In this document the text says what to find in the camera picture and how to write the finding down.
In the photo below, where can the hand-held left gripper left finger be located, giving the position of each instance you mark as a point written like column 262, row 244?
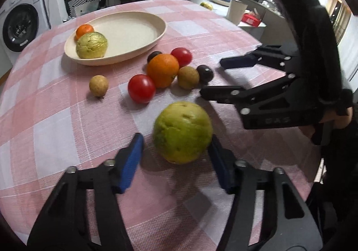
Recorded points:
column 130, row 163

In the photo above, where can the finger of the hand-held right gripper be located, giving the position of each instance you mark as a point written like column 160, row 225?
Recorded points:
column 237, row 62
column 221, row 93

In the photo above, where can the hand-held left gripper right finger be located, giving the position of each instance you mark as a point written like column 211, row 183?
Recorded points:
column 219, row 163

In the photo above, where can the dark purple grape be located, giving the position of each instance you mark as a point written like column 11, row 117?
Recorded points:
column 153, row 55
column 205, row 73

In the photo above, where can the brown longan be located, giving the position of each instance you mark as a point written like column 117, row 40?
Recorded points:
column 188, row 77
column 98, row 86

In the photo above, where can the large green guava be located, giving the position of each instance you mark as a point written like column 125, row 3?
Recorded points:
column 181, row 132

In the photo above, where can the small red tomato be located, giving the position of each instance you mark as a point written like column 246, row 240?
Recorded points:
column 181, row 56

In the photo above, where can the large orange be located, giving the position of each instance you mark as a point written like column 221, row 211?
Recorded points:
column 162, row 70

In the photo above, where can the large red tomato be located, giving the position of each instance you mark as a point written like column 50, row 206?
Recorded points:
column 141, row 88

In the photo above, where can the beige oval plate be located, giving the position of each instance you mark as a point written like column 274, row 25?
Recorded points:
column 128, row 35

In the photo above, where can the person's right hand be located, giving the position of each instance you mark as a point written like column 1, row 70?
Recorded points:
column 325, row 118

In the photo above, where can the red box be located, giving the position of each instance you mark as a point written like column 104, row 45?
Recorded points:
column 251, row 19

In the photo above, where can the beige cup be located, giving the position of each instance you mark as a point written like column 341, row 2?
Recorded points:
column 236, row 12

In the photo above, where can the beige flat plate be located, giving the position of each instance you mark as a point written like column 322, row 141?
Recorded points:
column 221, row 2

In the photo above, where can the pink plaid tablecloth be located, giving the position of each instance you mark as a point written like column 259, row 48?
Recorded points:
column 56, row 128

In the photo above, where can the wrinkled yellow-green fruit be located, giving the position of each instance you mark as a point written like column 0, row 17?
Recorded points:
column 91, row 45

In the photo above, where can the small mandarin orange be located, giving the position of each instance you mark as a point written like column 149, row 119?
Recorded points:
column 84, row 30

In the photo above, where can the black patterned chair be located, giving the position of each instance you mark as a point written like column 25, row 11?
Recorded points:
column 82, row 2

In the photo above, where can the white washing machine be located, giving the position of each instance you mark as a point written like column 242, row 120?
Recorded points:
column 19, row 21

